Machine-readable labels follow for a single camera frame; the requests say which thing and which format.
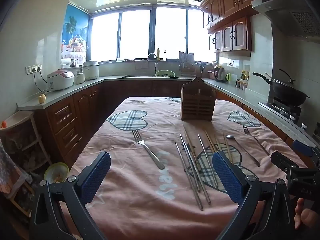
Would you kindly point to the yellow bottle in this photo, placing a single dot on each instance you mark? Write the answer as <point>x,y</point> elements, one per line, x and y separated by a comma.
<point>158,54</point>

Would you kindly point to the kitchen sink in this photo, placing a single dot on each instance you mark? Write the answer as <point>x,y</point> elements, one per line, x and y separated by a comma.
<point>135,76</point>

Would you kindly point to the pink heart-print tablecloth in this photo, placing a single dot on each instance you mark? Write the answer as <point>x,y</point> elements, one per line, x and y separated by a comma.
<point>137,180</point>

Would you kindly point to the wooden base cabinets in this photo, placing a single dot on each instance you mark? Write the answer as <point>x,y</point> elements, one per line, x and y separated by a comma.
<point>75,120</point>

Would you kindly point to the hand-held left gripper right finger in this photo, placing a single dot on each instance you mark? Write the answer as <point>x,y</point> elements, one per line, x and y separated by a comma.
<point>226,177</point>

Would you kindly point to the grey stone countertop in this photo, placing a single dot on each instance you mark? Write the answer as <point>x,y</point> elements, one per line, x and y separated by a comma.
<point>82,86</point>

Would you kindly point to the wooden wall cabinets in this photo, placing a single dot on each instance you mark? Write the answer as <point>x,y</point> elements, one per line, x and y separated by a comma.
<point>235,32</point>

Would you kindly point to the curved kitchen faucet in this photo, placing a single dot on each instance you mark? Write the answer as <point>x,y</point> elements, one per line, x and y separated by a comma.
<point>152,56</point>

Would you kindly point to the small wall outlet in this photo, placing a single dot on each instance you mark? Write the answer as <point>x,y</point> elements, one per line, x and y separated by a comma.
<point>230,63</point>

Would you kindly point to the yellow-green bowl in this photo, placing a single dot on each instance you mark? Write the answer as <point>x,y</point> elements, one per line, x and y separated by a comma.
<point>56,172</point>

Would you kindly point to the small yellow fruit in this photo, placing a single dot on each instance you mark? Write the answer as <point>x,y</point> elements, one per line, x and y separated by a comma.
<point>42,98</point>

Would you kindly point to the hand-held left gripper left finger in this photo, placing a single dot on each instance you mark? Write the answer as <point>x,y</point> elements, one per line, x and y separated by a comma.
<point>97,175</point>

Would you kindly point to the pink and white rice cooker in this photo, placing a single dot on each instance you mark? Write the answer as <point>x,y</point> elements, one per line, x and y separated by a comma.
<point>60,80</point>

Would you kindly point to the wide silver fork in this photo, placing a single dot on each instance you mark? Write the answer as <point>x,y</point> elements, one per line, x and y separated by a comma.
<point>147,147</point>

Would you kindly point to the large kitchen window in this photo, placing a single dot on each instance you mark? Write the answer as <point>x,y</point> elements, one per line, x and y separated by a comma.
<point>135,32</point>

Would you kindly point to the spice jar set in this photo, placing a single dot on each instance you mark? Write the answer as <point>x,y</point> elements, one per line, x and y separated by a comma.
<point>241,84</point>

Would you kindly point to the steel range hood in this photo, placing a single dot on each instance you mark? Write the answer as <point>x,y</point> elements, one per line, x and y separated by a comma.
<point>290,12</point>

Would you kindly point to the black wok with lid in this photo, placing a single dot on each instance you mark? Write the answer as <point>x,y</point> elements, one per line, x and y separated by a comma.
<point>287,91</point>

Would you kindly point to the beige storage shelf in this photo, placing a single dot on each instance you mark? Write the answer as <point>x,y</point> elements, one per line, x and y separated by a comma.
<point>20,142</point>

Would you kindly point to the wooden utensil holder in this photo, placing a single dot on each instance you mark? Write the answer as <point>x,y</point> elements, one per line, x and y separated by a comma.
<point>197,105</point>

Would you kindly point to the tropical fruit wall poster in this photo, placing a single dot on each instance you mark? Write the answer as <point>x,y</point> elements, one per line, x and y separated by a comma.
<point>75,27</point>

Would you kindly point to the condiment bottles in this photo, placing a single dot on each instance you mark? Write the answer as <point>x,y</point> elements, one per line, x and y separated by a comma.
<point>245,75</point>

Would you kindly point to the paper towel roll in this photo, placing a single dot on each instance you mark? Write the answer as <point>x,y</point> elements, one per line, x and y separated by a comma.
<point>65,63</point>

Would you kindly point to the gas stove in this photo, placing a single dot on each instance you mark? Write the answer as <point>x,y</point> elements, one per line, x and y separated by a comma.
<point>285,108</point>

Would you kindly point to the long metal spoon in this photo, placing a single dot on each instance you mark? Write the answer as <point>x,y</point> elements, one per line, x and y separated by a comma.
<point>242,148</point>

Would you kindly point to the dish drying rack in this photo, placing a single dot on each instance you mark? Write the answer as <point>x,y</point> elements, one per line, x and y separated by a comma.
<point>187,62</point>

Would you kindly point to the steel electric kettle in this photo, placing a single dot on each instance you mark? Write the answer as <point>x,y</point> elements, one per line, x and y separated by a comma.
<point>220,74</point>

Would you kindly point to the green colander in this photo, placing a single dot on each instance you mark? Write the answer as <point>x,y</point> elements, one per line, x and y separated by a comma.
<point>165,73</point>

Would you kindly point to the pink container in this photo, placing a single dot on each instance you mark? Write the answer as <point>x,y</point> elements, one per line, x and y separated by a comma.
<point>210,74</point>

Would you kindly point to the person's right hand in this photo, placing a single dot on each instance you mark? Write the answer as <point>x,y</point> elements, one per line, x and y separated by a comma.
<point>303,216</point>

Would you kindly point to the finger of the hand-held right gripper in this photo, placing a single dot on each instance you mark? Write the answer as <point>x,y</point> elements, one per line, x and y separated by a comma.
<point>282,162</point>
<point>303,148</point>

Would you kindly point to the wooden cooking chopsticks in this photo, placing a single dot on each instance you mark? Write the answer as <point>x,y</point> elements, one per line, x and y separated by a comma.
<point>269,76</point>

